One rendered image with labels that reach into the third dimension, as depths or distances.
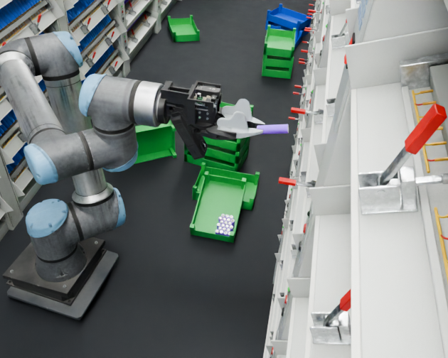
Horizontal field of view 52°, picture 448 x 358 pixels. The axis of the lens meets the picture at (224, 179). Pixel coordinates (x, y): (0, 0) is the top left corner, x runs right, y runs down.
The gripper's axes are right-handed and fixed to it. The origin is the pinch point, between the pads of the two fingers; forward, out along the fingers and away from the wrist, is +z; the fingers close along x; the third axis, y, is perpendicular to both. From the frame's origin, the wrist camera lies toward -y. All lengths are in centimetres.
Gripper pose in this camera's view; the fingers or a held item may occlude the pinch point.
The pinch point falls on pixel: (257, 130)
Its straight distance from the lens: 94.3
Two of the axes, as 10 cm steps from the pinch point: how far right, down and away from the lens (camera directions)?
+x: 2.0, -6.5, 7.3
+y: 0.5, -7.4, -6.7
